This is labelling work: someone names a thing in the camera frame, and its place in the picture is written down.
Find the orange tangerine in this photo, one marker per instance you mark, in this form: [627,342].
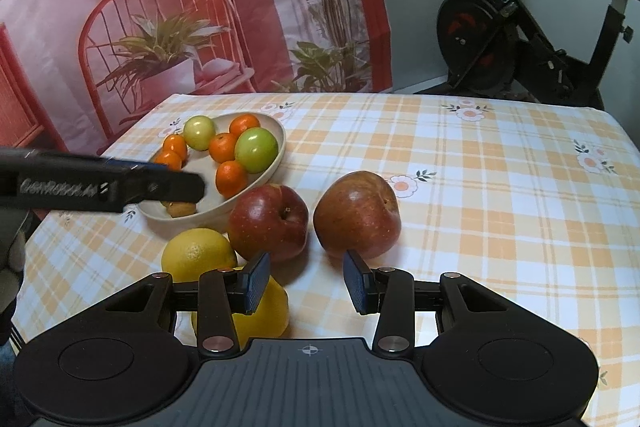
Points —
[222,148]
[231,179]
[244,124]

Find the small yellow-green jujube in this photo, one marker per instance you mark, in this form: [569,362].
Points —
[199,132]

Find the orange checked floral tablecloth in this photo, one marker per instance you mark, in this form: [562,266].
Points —
[475,207]

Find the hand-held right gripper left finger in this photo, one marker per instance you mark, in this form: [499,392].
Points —
[257,279]

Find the beige plate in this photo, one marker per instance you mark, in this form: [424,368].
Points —
[200,164]

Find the bright red apple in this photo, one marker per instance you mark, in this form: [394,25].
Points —
[265,217]

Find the orange kumquat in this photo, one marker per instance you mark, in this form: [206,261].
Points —
[176,146]
[167,160]

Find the black exercise bike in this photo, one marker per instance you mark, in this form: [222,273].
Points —
[475,42]

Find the yellow lemon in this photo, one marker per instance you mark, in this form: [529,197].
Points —
[265,327]
[197,254]

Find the person's left hand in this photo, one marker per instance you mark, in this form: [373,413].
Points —
[10,282]

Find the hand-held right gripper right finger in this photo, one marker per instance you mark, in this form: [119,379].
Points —
[357,279]

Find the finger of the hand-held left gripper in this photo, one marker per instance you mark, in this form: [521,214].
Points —
[170,187]
[130,164]

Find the dull brownish red apple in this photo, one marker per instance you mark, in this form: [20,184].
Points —
[355,212]

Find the green jujube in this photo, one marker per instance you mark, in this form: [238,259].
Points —
[256,149]

